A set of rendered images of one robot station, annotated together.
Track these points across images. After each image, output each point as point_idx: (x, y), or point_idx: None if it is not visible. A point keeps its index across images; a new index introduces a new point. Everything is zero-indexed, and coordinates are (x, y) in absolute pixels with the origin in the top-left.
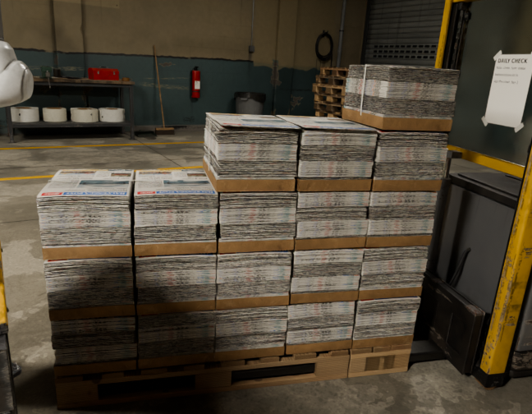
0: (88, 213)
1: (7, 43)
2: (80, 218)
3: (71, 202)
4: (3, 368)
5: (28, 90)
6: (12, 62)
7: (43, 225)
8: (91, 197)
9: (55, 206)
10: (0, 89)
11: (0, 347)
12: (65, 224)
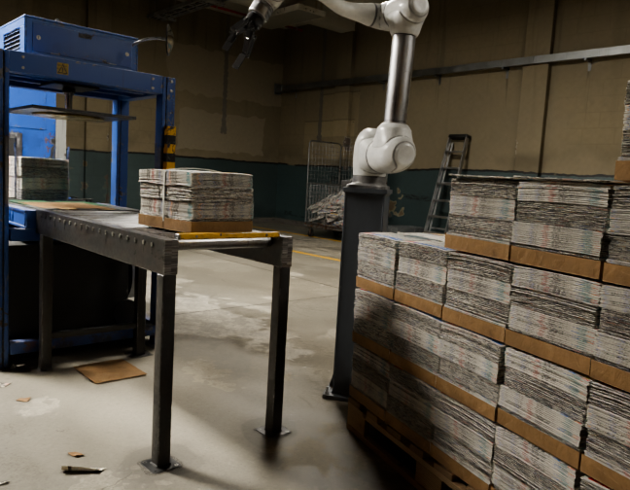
0: (375, 251)
1: (402, 124)
2: (373, 255)
3: (370, 240)
4: (163, 250)
5: (401, 158)
6: (395, 137)
7: (359, 257)
8: (379, 237)
9: (365, 242)
10: (381, 157)
11: (166, 239)
12: (367, 259)
